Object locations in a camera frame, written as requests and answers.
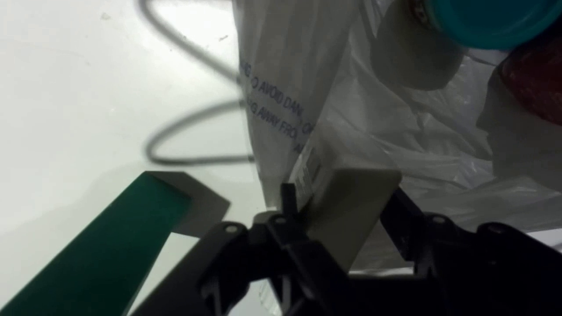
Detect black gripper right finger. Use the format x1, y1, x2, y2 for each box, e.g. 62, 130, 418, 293
378, 186, 562, 316

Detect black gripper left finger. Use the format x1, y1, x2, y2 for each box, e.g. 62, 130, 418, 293
197, 183, 353, 316

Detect green bottle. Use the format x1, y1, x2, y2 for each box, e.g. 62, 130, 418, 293
0, 170, 234, 316

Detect translucent white plastic bag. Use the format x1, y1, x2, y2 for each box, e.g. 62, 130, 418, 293
232, 0, 562, 277

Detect container with teal lid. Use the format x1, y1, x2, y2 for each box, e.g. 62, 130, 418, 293
371, 0, 562, 93

